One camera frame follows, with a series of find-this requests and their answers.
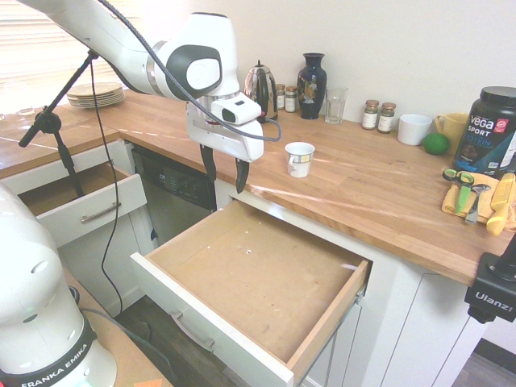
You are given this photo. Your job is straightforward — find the metal small drawer handle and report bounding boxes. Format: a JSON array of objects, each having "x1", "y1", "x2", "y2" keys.
[{"x1": 80, "y1": 201, "x2": 123, "y2": 224}]

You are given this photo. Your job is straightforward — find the dark blue painted vase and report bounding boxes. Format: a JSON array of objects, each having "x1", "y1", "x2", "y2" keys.
[{"x1": 297, "y1": 52, "x2": 326, "y2": 120}]

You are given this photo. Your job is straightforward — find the white kitchen cabinet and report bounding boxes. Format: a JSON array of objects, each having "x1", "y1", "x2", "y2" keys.
[{"x1": 0, "y1": 139, "x2": 497, "y2": 387}]

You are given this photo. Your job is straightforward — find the thick gray power cable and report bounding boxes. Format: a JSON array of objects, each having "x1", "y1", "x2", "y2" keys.
[{"x1": 78, "y1": 307, "x2": 175, "y2": 384}]

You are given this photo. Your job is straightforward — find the large wooden drawer white front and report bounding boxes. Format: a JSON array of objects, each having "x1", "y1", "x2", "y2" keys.
[{"x1": 129, "y1": 199, "x2": 374, "y2": 387}]

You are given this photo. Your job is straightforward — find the small white printed mug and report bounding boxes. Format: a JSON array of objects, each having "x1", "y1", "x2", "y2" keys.
[{"x1": 284, "y1": 142, "x2": 316, "y2": 179}]

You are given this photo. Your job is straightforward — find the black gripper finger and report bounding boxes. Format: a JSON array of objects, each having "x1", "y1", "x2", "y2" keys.
[
  {"x1": 199, "y1": 145, "x2": 217, "y2": 181},
  {"x1": 235, "y1": 157, "x2": 251, "y2": 195}
]

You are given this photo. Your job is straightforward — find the metal large drawer handle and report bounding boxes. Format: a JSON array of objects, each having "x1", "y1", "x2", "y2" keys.
[{"x1": 169, "y1": 311, "x2": 216, "y2": 353}]

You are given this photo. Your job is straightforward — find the clear drinking glass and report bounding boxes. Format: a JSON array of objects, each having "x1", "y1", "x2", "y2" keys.
[{"x1": 324, "y1": 86, "x2": 349, "y2": 125}]

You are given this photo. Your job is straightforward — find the black protein powder tub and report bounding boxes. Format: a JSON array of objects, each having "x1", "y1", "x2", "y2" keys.
[{"x1": 451, "y1": 85, "x2": 516, "y2": 177}]

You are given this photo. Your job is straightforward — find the stack of cream plates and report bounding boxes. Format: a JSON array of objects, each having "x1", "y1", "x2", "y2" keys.
[{"x1": 66, "y1": 82, "x2": 127, "y2": 109}]

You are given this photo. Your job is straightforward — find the chrome electric kettle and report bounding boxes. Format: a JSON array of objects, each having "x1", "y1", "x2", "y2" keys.
[{"x1": 243, "y1": 60, "x2": 280, "y2": 123}]

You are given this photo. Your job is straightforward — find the yellow cloth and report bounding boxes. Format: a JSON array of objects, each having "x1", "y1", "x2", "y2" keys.
[{"x1": 440, "y1": 172, "x2": 516, "y2": 234}]

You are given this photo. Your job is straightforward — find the plain white cup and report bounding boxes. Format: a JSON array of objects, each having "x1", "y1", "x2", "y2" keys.
[{"x1": 397, "y1": 114, "x2": 434, "y2": 147}]

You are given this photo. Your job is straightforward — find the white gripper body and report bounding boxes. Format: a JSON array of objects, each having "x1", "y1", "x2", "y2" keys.
[{"x1": 185, "y1": 100, "x2": 265, "y2": 164}]

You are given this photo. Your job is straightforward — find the yellow mug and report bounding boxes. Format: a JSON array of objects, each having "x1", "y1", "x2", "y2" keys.
[{"x1": 434, "y1": 113, "x2": 471, "y2": 150}]

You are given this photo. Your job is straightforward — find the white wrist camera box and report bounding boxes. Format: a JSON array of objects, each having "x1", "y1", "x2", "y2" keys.
[{"x1": 210, "y1": 98, "x2": 261, "y2": 125}]

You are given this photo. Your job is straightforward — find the thin black cable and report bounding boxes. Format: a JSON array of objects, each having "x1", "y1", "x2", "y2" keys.
[{"x1": 88, "y1": 60, "x2": 124, "y2": 320}]

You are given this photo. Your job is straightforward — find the stainless steel dishwasher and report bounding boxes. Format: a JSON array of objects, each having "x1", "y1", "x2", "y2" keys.
[{"x1": 131, "y1": 144, "x2": 219, "y2": 248}]

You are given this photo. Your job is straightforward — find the green lime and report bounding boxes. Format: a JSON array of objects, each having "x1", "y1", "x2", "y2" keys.
[{"x1": 422, "y1": 131, "x2": 451, "y2": 156}]

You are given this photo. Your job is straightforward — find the green-herb spice jar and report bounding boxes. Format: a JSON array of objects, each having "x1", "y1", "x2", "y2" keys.
[
  {"x1": 361, "y1": 99, "x2": 381, "y2": 131},
  {"x1": 377, "y1": 102, "x2": 397, "y2": 135}
]

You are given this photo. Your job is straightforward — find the black boom camera stand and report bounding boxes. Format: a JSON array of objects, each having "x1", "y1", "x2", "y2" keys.
[{"x1": 18, "y1": 49, "x2": 100, "y2": 198}]

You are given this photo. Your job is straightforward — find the small wooden drawer white front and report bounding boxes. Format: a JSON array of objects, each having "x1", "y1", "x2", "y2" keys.
[{"x1": 17, "y1": 160, "x2": 148, "y2": 249}]

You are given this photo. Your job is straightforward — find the green-handled scissors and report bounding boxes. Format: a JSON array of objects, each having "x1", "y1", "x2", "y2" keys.
[{"x1": 442, "y1": 168, "x2": 476, "y2": 215}]

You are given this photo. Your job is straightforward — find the yellow knife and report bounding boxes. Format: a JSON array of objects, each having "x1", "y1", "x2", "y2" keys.
[{"x1": 485, "y1": 172, "x2": 516, "y2": 237}]

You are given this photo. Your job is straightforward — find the black camera clamp mount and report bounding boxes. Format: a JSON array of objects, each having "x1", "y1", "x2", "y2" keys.
[{"x1": 464, "y1": 225, "x2": 516, "y2": 324}]

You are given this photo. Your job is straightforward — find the window blinds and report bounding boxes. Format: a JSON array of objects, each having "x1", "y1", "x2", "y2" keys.
[{"x1": 0, "y1": 0, "x2": 118, "y2": 88}]

